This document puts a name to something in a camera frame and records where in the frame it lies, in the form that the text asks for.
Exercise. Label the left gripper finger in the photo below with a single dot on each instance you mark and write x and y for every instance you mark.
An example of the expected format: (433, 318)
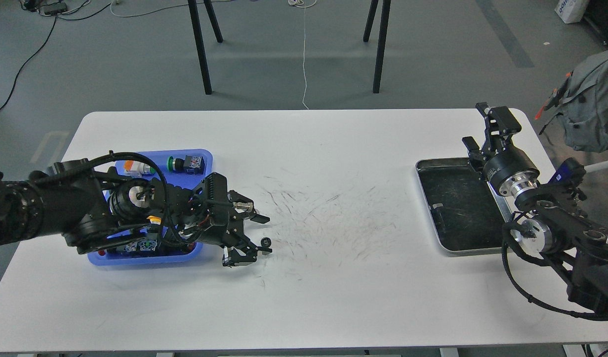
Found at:
(243, 208)
(238, 250)

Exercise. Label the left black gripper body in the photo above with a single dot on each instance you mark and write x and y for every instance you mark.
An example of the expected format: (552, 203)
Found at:
(223, 226)

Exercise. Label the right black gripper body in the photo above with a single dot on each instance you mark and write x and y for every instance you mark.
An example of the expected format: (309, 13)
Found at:
(511, 172)

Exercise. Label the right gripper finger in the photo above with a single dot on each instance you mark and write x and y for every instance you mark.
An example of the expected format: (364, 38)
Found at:
(477, 159)
(501, 125)

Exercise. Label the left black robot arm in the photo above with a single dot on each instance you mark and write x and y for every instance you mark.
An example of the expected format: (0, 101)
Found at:
(133, 208)

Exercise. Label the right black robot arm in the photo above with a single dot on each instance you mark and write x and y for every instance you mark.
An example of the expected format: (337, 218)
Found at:
(548, 228)

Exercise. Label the metal tray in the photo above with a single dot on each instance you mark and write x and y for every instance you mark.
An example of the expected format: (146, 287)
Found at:
(467, 215)

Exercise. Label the blue plastic tray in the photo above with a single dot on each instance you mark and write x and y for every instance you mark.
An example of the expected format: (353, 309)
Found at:
(164, 254)

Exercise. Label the grey backpack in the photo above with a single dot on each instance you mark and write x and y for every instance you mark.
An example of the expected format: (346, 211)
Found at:
(581, 105)

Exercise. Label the right black stand legs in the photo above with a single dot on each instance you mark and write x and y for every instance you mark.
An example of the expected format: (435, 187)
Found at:
(381, 40)

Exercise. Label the black stand legs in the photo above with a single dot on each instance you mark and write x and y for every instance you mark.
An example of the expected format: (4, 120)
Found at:
(381, 40)
(199, 40)

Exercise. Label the left black stand legs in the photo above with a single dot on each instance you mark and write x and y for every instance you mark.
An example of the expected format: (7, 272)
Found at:
(199, 40)

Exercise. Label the black power strip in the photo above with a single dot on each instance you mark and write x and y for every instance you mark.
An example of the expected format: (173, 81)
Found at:
(53, 9)

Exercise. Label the green push button switch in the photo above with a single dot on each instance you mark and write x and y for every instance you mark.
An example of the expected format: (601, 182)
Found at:
(189, 164)

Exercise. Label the yellow push button switch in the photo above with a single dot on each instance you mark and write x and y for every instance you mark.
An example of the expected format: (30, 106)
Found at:
(154, 220)

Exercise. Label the red push button switch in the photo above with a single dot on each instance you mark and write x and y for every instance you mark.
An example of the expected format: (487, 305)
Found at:
(141, 248)

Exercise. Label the orange push button switch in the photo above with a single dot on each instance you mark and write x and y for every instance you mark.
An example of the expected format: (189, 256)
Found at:
(136, 169)

